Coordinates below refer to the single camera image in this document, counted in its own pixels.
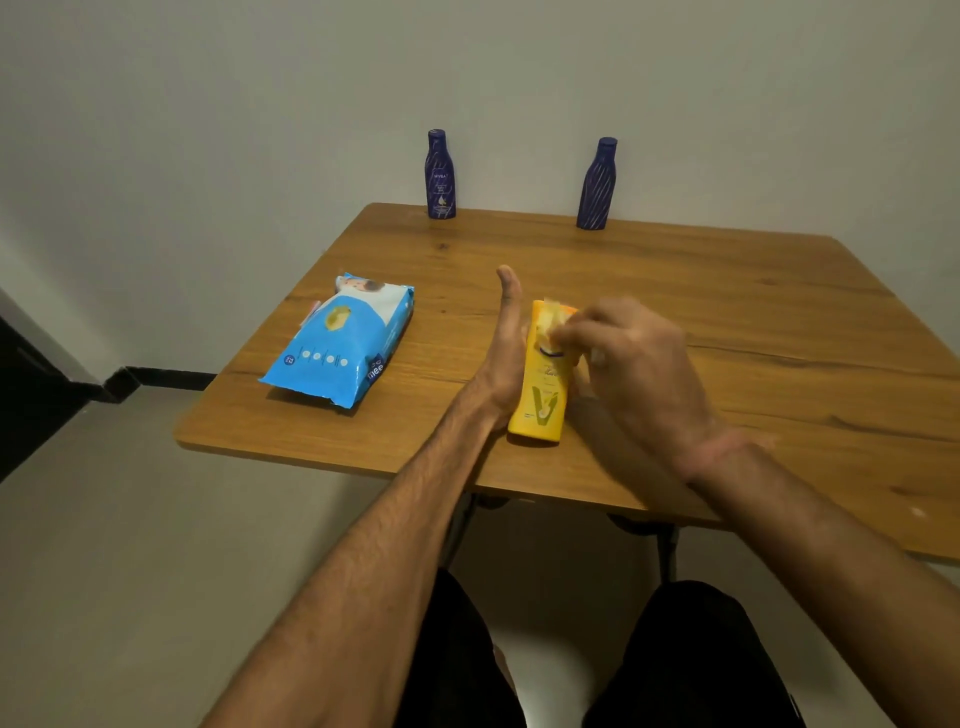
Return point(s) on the black door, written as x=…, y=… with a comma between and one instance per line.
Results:
x=30, y=405

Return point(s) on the person's right hand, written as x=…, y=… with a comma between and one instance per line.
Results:
x=645, y=375

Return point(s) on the pink thread wristband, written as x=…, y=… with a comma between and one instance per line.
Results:
x=712, y=450

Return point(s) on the black baseboard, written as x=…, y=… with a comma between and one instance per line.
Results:
x=172, y=379

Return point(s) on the white wet wipe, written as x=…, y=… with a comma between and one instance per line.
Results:
x=553, y=319

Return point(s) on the person's left forearm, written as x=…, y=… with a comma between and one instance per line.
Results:
x=375, y=585

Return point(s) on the yellow bottle orange cap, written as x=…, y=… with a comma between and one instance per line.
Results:
x=540, y=405

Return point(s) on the dark blue striped bottle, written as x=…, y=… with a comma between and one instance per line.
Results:
x=596, y=187

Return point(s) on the person's right forearm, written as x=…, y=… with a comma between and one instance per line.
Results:
x=847, y=570

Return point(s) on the person's left hand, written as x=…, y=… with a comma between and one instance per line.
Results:
x=506, y=360

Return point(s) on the blue wet wipes pack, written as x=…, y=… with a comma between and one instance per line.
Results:
x=337, y=352

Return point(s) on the dark blue bottle white print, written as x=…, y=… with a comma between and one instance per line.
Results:
x=440, y=180

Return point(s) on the wooden table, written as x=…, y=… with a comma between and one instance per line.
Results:
x=750, y=300

